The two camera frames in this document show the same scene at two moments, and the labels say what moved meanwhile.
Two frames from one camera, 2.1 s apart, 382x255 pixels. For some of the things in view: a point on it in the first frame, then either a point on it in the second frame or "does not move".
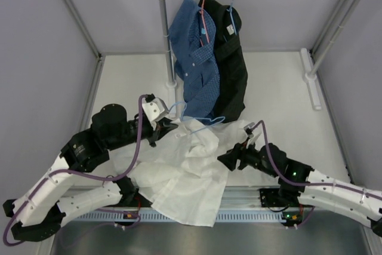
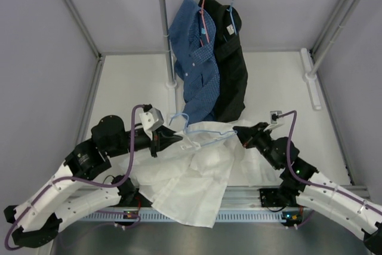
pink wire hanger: [203, 19] does not move
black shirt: [231, 59] does not move
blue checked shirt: [192, 33] does not move
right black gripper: [238, 152] → [245, 133]
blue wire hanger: [197, 117] → [236, 131]
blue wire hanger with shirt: [230, 9] does not move
